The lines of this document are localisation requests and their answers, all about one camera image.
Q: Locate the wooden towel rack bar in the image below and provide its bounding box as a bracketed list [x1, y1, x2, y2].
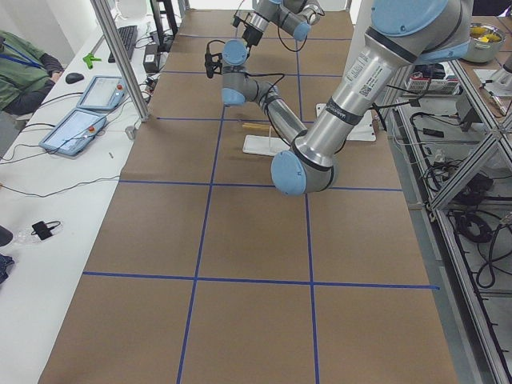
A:
[242, 122, 271, 130]

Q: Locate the white towel rack stand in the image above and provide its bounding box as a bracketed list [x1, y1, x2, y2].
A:
[242, 127, 290, 157]

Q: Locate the black power adapter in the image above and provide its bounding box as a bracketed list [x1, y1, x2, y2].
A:
[143, 43, 161, 74]

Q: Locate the black computer keyboard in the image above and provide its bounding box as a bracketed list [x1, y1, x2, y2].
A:
[118, 25, 138, 61]

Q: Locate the far blue teach pendant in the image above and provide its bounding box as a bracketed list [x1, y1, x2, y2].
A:
[77, 75, 126, 111]

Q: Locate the blue teach pendant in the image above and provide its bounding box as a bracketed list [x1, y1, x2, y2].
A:
[77, 75, 126, 111]
[38, 108, 106, 157]

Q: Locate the green plastic tool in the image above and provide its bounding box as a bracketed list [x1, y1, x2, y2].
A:
[82, 52, 102, 70]

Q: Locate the black computer mouse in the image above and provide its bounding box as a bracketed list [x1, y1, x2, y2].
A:
[65, 72, 85, 85]

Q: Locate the near blue teach pendant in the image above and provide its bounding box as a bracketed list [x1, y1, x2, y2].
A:
[38, 108, 106, 157]

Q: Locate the white plastic basket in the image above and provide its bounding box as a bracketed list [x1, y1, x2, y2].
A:
[406, 77, 459, 95]

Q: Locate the person in green vest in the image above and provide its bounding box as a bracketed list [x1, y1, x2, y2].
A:
[1, 30, 64, 115]

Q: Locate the brown paper table cover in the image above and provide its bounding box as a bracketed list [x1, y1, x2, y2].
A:
[40, 10, 458, 383]

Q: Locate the steel pot with yellow items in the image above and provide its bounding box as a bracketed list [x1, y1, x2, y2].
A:
[462, 23, 506, 64]

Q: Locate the aluminium frame post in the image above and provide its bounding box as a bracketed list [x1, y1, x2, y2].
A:
[90, 0, 150, 122]

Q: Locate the aluminium frame rack right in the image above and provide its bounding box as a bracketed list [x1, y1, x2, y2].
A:
[385, 54, 511, 383]

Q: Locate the black small device with cable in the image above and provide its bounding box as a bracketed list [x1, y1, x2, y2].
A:
[31, 220, 62, 241]

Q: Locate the black cable bundle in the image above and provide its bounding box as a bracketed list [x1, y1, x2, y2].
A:
[423, 159, 512, 289]

